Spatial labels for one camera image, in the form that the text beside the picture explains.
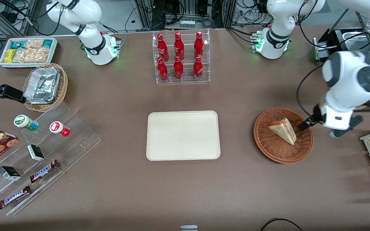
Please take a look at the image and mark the red drink bottle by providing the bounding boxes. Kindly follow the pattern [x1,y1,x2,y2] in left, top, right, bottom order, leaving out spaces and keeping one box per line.
[193,56,204,81]
[194,31,205,60]
[157,57,169,81]
[173,56,184,80]
[174,32,185,61]
[157,33,169,61]

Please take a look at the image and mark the small rice cracker bag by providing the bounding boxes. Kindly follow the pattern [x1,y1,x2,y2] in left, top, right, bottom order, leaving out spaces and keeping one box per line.
[24,39,44,49]

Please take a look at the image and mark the green lid cup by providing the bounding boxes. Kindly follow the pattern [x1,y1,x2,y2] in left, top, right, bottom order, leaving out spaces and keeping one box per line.
[14,115,39,132]

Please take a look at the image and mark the small black box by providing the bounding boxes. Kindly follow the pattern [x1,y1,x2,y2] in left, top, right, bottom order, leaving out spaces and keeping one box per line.
[27,144,45,161]
[0,166,21,181]

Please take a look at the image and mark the light wicker basket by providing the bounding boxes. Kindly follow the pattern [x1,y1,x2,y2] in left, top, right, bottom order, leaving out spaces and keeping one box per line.
[22,63,69,112]

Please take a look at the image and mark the clear acrylic stepped display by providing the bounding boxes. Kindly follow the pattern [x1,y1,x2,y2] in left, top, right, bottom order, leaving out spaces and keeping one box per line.
[0,101,103,216]

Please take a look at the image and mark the stacked foil trays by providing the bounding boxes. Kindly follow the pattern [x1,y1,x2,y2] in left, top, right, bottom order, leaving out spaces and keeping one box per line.
[23,67,61,105]

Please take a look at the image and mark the yellow snack packet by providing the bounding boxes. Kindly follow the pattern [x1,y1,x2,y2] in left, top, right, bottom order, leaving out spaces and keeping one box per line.
[5,49,17,64]

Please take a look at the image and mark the red lid cup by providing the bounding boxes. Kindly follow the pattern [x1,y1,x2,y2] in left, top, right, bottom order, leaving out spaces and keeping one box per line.
[49,121,71,137]

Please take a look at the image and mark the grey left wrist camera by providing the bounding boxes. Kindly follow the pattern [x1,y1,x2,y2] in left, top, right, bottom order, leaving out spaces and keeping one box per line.
[329,115,364,139]

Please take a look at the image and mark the black table cable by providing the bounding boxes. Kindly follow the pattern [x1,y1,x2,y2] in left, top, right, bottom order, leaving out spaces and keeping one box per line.
[260,218,304,231]

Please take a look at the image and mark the white snack bin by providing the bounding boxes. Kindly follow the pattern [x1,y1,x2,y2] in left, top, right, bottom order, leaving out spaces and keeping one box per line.
[0,37,58,69]

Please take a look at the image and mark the Snickers bar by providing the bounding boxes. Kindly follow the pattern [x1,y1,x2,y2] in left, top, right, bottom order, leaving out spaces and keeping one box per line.
[30,159,60,184]
[0,185,32,210]

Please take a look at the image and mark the black food warmer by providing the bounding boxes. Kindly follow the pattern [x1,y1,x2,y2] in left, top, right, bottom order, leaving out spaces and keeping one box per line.
[313,9,370,112]

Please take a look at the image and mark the large rice cracker bag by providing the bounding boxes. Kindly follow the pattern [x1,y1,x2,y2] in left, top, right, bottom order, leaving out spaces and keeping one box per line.
[12,47,50,63]

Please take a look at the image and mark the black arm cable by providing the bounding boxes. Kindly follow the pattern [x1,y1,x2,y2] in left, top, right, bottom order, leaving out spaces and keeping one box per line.
[296,64,325,120]

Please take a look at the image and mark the triangle sandwich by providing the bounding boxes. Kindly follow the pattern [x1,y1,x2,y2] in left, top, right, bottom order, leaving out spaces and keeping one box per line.
[267,118,297,146]

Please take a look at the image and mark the brown wicker basket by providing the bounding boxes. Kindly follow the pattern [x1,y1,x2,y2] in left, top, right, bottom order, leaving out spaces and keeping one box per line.
[253,107,314,164]

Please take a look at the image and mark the clear acrylic bottle rack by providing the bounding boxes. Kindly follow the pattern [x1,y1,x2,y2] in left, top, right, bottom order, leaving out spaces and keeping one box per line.
[152,28,210,84]

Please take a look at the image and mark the beige plastic tray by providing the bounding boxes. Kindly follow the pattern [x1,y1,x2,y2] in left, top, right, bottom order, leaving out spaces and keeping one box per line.
[146,111,221,161]

